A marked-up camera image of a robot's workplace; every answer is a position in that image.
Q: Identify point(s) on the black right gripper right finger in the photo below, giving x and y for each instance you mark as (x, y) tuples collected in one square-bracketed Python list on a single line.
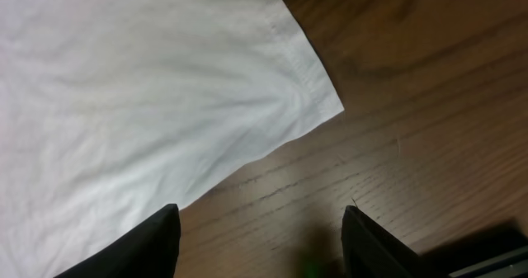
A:
[(370, 251)]

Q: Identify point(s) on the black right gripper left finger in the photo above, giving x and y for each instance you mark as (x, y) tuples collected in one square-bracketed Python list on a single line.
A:
[(149, 250)]

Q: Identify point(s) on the white t-shirt with green print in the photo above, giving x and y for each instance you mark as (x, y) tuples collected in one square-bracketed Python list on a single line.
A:
[(111, 109)]

